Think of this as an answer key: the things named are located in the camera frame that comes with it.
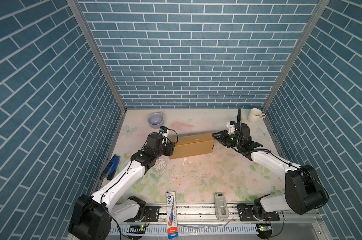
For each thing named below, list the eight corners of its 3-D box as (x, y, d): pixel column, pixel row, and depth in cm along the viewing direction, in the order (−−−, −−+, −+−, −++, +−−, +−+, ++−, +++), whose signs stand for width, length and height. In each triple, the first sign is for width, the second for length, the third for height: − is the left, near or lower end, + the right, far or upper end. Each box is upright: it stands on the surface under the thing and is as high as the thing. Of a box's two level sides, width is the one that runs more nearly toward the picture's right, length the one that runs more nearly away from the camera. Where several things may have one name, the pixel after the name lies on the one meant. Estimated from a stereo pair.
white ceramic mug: (248, 123, 113) (252, 116, 107) (245, 115, 118) (249, 108, 112) (261, 123, 113) (265, 116, 107) (257, 115, 118) (261, 108, 112)
